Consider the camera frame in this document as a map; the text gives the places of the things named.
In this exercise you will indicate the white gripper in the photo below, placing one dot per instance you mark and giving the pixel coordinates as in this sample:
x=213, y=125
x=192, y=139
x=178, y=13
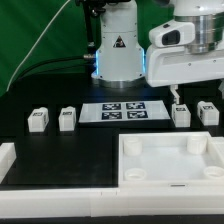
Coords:
x=170, y=62

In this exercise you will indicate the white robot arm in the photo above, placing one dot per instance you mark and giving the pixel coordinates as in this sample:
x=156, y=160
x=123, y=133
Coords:
x=189, y=48

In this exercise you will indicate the green backdrop curtain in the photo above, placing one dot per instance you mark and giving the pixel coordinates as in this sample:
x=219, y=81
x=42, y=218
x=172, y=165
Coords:
x=38, y=32

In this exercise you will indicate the white marker sheet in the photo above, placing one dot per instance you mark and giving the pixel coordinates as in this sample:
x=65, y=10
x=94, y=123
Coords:
x=123, y=111

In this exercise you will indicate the white front obstacle bar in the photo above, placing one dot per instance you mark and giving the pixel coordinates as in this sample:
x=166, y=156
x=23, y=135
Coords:
x=111, y=202

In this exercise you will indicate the white square tabletop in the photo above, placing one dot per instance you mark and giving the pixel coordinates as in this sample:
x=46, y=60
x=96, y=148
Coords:
x=176, y=159

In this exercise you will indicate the black vertical pole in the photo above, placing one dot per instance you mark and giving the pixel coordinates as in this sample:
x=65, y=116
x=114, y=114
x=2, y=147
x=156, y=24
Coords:
x=90, y=40

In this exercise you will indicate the white obstacle bar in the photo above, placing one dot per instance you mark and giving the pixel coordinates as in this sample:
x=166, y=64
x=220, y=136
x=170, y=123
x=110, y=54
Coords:
x=218, y=143
x=111, y=202
x=7, y=158

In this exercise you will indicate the white right obstacle bar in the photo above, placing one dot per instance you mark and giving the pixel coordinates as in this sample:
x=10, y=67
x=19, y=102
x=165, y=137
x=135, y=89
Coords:
x=218, y=143

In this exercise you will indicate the white left obstacle bar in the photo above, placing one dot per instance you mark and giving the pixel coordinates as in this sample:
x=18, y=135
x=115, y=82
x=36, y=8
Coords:
x=7, y=158

